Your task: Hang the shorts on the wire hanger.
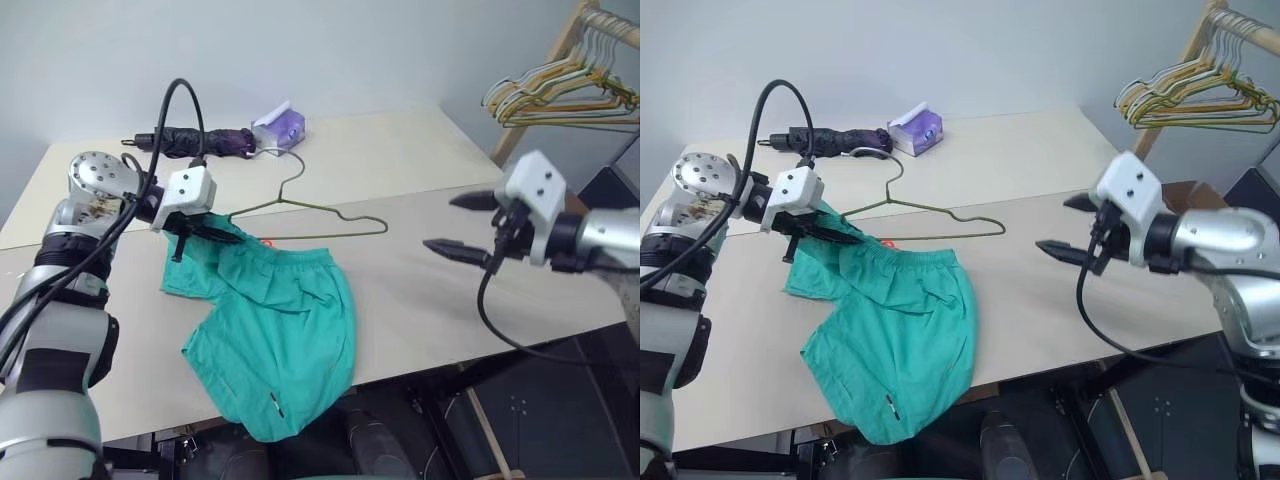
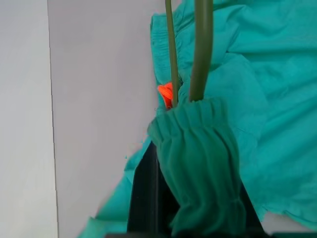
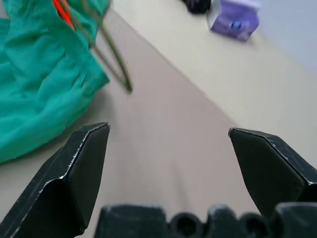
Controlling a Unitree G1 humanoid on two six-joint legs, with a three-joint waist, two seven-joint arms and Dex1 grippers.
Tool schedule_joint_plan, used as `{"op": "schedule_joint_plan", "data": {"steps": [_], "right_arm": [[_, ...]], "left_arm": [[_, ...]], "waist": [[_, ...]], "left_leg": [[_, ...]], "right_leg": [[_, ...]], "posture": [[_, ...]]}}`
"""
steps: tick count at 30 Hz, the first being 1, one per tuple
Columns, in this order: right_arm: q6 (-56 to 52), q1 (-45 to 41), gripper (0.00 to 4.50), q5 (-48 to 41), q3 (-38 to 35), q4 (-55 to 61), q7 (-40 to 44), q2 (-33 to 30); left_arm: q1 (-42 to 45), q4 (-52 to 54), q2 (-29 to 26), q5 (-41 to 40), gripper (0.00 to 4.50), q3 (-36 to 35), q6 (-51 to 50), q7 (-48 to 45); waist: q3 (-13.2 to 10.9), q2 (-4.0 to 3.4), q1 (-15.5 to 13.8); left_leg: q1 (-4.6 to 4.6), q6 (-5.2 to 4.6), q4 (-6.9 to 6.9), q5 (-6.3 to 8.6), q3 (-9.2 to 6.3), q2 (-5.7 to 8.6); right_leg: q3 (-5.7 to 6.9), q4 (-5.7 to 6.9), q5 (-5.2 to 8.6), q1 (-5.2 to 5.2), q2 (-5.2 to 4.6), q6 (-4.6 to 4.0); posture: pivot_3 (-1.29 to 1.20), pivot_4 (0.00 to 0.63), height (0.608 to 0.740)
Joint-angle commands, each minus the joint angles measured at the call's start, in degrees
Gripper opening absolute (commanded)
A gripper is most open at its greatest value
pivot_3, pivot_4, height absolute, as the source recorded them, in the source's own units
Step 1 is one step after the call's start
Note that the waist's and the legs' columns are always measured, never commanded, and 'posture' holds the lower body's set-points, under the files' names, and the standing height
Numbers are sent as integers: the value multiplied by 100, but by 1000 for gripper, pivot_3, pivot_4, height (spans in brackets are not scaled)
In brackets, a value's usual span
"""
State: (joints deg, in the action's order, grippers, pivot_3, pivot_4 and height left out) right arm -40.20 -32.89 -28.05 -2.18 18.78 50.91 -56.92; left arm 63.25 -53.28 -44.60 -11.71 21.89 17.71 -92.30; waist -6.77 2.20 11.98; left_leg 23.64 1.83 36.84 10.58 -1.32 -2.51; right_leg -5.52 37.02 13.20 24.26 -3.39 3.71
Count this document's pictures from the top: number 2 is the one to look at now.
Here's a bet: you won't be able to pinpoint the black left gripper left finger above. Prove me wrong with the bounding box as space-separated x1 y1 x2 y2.
126 143 179 235

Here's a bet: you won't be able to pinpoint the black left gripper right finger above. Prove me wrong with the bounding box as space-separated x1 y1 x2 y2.
241 183 264 235

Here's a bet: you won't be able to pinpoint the green shorts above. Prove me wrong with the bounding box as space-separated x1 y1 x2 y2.
76 0 317 238

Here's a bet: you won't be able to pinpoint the olive wire hanger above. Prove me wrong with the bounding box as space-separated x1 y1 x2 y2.
165 0 213 109

